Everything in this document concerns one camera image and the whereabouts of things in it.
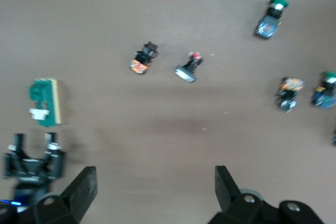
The black flat-head switch red terminals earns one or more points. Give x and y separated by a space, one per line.
189 68

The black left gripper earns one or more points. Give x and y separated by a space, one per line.
30 174

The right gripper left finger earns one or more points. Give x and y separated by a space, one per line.
78 197

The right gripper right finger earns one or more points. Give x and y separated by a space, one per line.
228 197

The black selector orange contact block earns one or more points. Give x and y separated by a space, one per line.
144 58

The black button orange contact block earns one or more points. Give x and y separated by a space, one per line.
288 94

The green pushbutton blue contact block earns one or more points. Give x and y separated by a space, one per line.
271 18
334 137
324 90

